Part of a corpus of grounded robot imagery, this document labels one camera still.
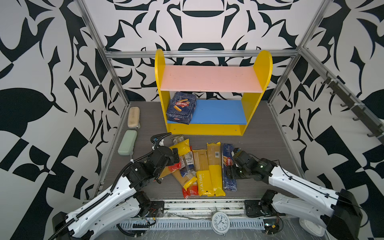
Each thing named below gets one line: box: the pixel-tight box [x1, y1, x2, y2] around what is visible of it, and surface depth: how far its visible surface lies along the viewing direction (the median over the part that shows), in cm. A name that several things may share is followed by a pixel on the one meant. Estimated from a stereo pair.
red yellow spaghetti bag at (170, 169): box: [158, 162, 182, 179], surface depth 83 cm
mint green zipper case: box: [117, 130, 138, 156], surface depth 96 cm
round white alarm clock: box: [211, 211, 230, 237], surface depth 69 cm
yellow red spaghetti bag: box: [172, 169, 199, 199], surface depth 80 cm
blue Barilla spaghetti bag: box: [222, 143, 238, 192], surface depth 85 cm
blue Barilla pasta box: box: [166, 91, 197, 125], surface depth 91 cm
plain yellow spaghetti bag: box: [206, 141, 226, 197], surface depth 87 cm
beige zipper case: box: [127, 106, 140, 128], surface depth 109 cm
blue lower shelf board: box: [167, 99, 248, 125], surface depth 98 cm
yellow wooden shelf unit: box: [154, 49, 273, 136], surface depth 81 cm
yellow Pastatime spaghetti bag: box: [192, 149, 215, 197], surface depth 85 cm
